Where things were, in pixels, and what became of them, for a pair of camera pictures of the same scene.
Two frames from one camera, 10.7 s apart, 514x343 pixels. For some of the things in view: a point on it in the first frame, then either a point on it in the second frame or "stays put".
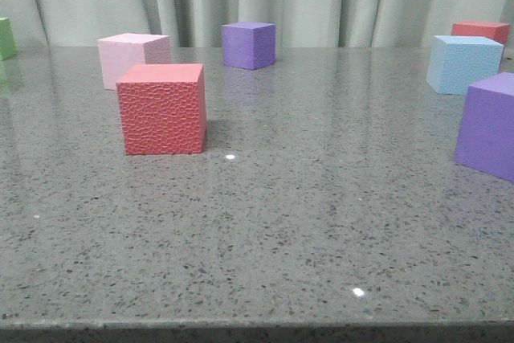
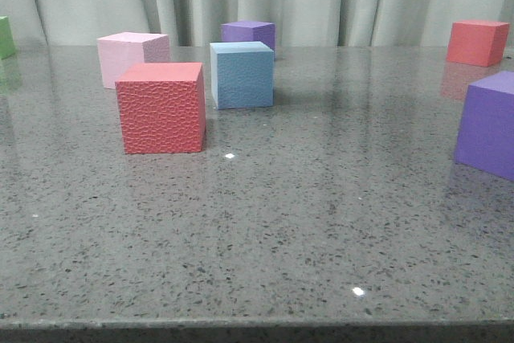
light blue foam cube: (456, 62) → (242, 75)
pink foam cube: (118, 53) stays put
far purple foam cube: (249, 45) stays put
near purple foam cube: (486, 135) stays put
